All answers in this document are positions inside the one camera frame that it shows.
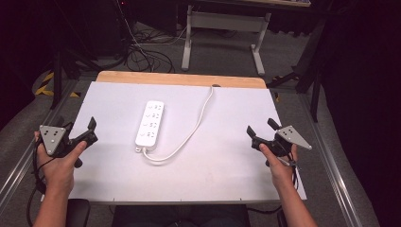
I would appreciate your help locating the yellow black floor tape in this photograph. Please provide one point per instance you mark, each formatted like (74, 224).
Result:
(47, 85)

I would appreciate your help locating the person's right hand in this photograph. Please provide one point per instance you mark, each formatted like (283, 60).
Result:
(280, 171)

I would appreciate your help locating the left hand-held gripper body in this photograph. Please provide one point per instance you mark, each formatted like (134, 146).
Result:
(52, 136)

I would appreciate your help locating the metal floor rail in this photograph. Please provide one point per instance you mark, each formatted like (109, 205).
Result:
(334, 170)
(28, 157)

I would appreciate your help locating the person's dark lap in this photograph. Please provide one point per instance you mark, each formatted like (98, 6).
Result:
(181, 216)

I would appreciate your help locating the person's left hand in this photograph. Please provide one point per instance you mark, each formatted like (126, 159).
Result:
(60, 171)

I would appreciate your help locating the white table cover sheet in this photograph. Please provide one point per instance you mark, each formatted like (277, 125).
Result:
(220, 157)

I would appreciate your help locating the black metal stand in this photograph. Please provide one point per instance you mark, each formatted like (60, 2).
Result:
(310, 69)

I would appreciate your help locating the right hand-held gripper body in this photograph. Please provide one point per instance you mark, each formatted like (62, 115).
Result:
(288, 138)

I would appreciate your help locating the black tripod stand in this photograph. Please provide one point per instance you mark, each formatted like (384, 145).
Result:
(58, 72)

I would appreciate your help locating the white metal desk frame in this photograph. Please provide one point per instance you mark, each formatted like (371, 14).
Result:
(225, 20)

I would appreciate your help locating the black chair armrest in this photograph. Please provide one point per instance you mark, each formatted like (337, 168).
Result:
(78, 213)

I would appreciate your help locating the white power strip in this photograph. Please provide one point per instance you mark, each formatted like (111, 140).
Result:
(150, 123)

